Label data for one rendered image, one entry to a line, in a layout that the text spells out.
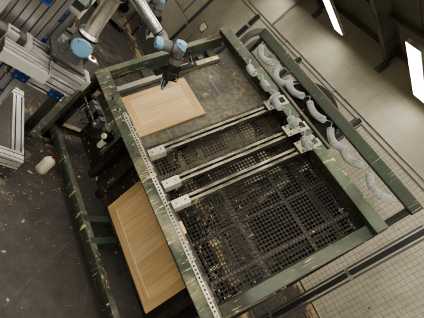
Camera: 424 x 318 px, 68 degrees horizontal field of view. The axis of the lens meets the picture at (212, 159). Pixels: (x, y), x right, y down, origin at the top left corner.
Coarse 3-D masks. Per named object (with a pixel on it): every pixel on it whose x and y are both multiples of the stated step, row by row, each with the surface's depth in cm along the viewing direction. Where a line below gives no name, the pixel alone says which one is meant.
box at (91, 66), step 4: (84, 60) 250; (88, 60) 249; (96, 60) 260; (84, 64) 249; (88, 64) 251; (92, 64) 253; (96, 64) 255; (84, 68) 252; (88, 68) 254; (92, 68) 256; (96, 68) 257; (88, 72) 257; (92, 72) 258
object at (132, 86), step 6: (204, 60) 285; (216, 60) 287; (198, 66) 283; (180, 72) 279; (186, 72) 282; (144, 78) 271; (150, 78) 272; (156, 78) 272; (126, 84) 267; (132, 84) 267; (138, 84) 268; (144, 84) 270; (120, 90) 263; (126, 90) 267
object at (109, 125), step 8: (88, 96) 253; (88, 104) 248; (96, 104) 250; (104, 104) 257; (80, 112) 253; (88, 112) 248; (96, 112) 244; (104, 112) 255; (80, 120) 249; (88, 120) 262; (96, 120) 242; (104, 120) 243; (112, 120) 248; (88, 128) 245; (96, 128) 256; (104, 128) 243; (112, 128) 246; (96, 136) 253; (104, 136) 236; (112, 136) 241; (120, 136) 240; (104, 144) 243
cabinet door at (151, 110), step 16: (176, 80) 274; (128, 96) 263; (144, 96) 264; (160, 96) 265; (176, 96) 265; (192, 96) 266; (128, 112) 254; (144, 112) 255; (160, 112) 256; (176, 112) 257; (192, 112) 257; (144, 128) 247; (160, 128) 248
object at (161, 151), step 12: (276, 96) 244; (264, 108) 255; (228, 120) 247; (240, 120) 248; (252, 120) 254; (204, 132) 243; (216, 132) 244; (168, 144) 234; (180, 144) 234; (192, 144) 242; (156, 156) 232
